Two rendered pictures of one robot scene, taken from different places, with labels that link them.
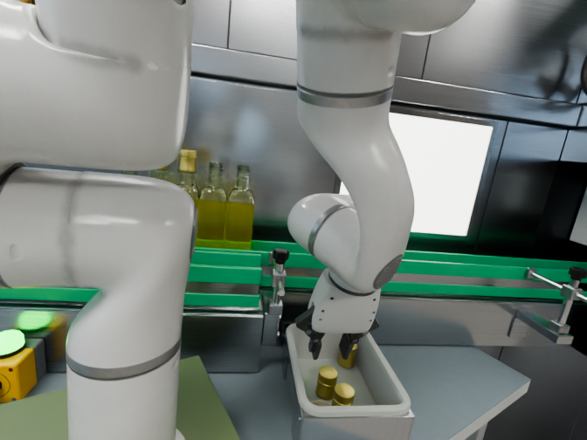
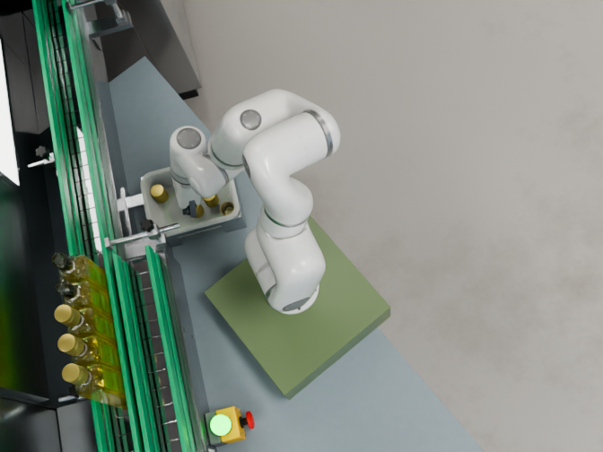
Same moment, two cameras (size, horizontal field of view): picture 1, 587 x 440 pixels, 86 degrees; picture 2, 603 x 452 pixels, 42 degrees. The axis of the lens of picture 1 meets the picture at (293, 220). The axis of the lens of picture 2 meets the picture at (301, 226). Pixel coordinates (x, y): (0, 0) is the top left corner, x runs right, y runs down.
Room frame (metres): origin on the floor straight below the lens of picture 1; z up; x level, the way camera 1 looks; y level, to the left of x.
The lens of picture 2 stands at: (0.08, 0.59, 2.54)
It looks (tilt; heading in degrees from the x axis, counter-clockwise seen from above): 70 degrees down; 284
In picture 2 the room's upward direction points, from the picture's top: 19 degrees counter-clockwise
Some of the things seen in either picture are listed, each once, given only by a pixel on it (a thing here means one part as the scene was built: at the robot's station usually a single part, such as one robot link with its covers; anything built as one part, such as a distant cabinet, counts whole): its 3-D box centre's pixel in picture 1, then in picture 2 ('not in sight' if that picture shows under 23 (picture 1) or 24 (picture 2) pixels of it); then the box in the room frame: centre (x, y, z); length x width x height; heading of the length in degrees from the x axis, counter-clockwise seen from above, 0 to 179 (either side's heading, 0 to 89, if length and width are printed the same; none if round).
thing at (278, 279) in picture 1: (277, 276); (144, 235); (0.57, 0.02, 0.95); 0.17 x 0.03 x 0.12; 9
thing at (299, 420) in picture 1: (332, 373); (183, 205); (0.51, -0.11, 0.79); 0.27 x 0.17 x 0.08; 9
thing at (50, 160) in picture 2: not in sight; (44, 164); (0.80, -0.19, 0.94); 0.07 x 0.04 x 0.13; 9
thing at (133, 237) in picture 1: (117, 264); (276, 261); (0.26, 0.15, 1.08); 0.13 x 0.10 x 0.16; 111
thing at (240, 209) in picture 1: (238, 235); (87, 279); (0.68, 0.12, 0.99); 0.06 x 0.06 x 0.21; 10
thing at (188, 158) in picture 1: (188, 161); (66, 315); (0.66, 0.23, 1.14); 0.04 x 0.04 x 0.04
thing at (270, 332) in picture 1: (270, 316); (149, 251); (0.58, 0.02, 0.85); 0.09 x 0.04 x 0.07; 9
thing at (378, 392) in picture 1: (336, 379); (193, 201); (0.49, -0.11, 0.80); 0.22 x 0.17 x 0.09; 9
